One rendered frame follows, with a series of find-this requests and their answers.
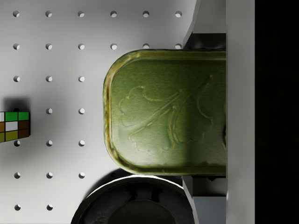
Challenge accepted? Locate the puzzle cube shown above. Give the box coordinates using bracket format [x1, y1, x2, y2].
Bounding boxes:
[0, 111, 31, 144]

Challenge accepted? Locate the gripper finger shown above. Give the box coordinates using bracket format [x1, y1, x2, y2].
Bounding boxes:
[182, 175, 227, 224]
[182, 0, 227, 51]

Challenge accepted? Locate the flat-sided can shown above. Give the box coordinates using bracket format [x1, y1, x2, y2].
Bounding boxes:
[102, 49, 227, 176]

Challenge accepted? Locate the black plate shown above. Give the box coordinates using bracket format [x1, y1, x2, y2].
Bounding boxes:
[70, 175, 199, 224]

